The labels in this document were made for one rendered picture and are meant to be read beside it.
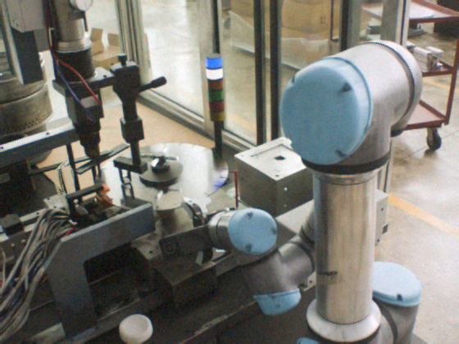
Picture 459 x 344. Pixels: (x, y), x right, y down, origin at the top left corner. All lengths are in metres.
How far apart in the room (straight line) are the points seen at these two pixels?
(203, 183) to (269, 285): 0.42
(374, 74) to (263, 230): 0.35
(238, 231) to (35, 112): 1.10
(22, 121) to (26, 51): 0.62
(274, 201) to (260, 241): 0.53
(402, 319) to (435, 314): 1.40
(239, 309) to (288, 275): 0.30
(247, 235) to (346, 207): 0.22
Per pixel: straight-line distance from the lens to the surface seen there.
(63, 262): 1.05
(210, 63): 1.43
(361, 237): 0.71
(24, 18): 1.10
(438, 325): 2.28
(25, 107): 1.77
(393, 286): 0.92
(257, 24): 1.56
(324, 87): 0.59
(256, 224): 0.85
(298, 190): 1.41
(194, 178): 1.25
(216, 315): 1.17
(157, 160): 1.25
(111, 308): 1.21
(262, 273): 0.88
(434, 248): 2.67
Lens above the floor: 1.58
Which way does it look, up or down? 30 degrees down
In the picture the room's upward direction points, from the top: 3 degrees counter-clockwise
